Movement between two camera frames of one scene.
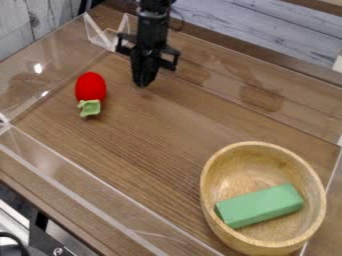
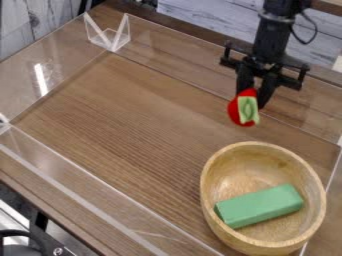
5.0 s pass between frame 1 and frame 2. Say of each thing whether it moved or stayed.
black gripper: moved
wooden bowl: stayed
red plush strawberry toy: moved
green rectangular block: stayed
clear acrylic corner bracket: stayed
